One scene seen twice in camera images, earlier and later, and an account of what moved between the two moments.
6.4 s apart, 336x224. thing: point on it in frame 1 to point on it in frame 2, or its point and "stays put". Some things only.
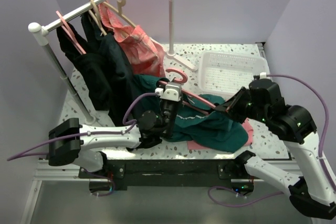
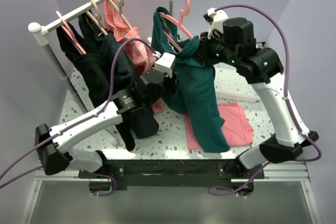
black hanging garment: (93, 56) stays put
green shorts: (199, 120) to (191, 90)
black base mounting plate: (165, 174) stays put
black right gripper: (230, 106) to (203, 52)
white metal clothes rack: (42, 32) stays put
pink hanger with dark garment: (70, 34) stays put
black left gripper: (161, 100) to (172, 83)
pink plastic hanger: (181, 80) to (179, 23)
